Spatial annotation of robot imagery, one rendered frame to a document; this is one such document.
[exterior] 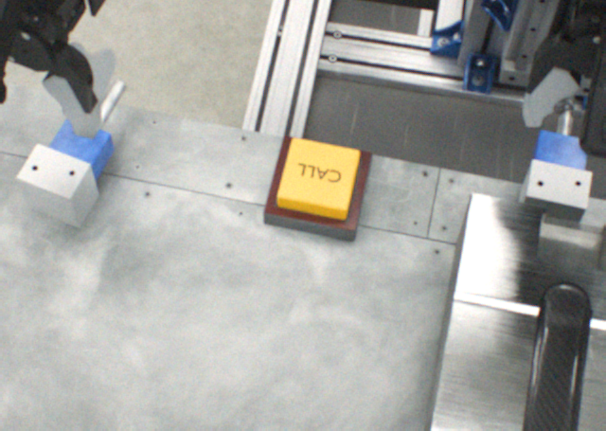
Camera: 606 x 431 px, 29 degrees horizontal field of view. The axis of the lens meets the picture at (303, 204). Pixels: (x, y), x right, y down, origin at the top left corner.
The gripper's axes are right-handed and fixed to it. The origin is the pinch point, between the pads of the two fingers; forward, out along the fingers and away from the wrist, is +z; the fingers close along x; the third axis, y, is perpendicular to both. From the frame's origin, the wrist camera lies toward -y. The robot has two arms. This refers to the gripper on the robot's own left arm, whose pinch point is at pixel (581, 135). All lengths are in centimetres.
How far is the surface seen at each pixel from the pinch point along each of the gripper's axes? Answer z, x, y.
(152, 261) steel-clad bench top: 13.3, 31.5, -12.8
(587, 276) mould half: 3.9, -2.6, -9.7
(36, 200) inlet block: 11.0, 42.1, -10.8
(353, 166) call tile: 9.4, 17.0, -1.7
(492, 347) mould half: 4.4, 3.4, -16.9
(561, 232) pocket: 6.3, -0.5, -5.1
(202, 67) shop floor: 93, 52, 60
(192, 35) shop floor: 93, 56, 66
